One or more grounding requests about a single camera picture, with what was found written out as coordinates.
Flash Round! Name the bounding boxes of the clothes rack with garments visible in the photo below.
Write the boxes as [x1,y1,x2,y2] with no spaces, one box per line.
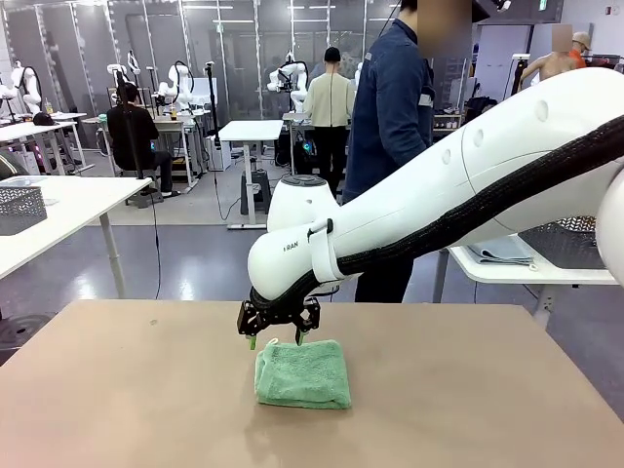
[582,52,624,74]

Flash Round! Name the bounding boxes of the mannequin in orange shirt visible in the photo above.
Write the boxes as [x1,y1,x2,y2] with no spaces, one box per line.
[567,31,594,70]

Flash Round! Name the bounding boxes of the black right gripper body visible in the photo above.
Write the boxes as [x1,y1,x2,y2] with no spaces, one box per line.
[248,288,319,327]

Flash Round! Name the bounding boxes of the small white standing desk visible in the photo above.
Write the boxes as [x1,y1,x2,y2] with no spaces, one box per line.
[217,119,285,231]

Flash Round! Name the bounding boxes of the grey step stool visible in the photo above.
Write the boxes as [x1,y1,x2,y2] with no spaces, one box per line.
[239,169,272,216]

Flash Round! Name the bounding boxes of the black camera pole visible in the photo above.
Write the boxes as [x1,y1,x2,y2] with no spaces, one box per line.
[203,60,224,150]

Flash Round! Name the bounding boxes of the black tripod with cable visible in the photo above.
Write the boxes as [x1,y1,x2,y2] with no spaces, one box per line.
[111,69,166,207]

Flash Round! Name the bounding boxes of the black braided cable sleeve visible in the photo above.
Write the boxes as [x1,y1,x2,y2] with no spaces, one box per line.
[248,114,624,313]

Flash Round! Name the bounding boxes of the grey perforated basket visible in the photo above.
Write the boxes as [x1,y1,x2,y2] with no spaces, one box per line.
[518,215,608,271]
[0,185,49,237]

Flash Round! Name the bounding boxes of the white shoe shelf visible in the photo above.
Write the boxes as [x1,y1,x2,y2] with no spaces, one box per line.
[432,104,464,142]

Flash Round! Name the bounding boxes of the bare mannequin with dark trousers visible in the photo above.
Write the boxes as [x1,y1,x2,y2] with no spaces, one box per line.
[519,23,575,85]

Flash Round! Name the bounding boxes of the blue-grey terry towel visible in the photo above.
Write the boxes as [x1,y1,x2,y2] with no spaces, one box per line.
[465,242,539,270]

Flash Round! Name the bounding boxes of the green terry towel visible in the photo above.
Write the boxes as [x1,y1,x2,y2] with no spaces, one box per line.
[253,337,353,410]

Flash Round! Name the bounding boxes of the seated person in black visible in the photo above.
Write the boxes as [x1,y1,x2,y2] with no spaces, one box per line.
[105,81,182,199]

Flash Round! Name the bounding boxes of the white background work table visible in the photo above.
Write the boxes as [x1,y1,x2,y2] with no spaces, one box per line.
[0,112,97,176]

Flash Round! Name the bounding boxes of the black pole with white top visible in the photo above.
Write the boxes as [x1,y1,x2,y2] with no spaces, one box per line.
[508,53,531,98]

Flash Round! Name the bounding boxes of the standing person in beige sweater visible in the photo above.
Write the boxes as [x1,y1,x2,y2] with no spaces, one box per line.
[302,46,357,197]

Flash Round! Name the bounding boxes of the person in denim jacket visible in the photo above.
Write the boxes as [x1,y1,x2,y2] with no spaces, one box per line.
[340,0,473,304]

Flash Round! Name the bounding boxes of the black bag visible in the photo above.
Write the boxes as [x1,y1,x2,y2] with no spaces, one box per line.
[465,96,499,123]

